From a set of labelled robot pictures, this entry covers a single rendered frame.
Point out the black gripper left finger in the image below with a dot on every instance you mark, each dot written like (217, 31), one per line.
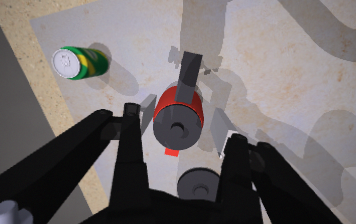
(33, 190)

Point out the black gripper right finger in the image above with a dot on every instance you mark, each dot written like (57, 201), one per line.
(286, 197)

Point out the dark grey round disc with centre stud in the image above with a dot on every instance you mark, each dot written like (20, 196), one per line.
(198, 183)

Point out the green and yellow drink can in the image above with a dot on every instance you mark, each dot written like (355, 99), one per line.
(78, 63)

